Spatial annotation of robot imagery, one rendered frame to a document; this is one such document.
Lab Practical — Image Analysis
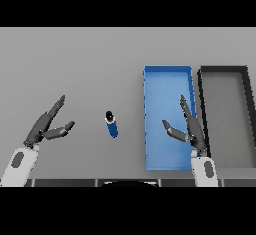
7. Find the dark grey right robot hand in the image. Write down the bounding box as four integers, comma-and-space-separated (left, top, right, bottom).
161, 94, 207, 158

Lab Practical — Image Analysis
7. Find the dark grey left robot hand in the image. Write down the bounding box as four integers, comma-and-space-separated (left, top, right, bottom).
22, 94, 76, 150

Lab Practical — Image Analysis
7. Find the blue bin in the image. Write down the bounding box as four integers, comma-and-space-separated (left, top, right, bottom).
142, 64, 198, 172

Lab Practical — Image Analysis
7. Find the dark grey bin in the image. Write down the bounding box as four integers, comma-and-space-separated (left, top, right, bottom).
196, 65, 256, 171

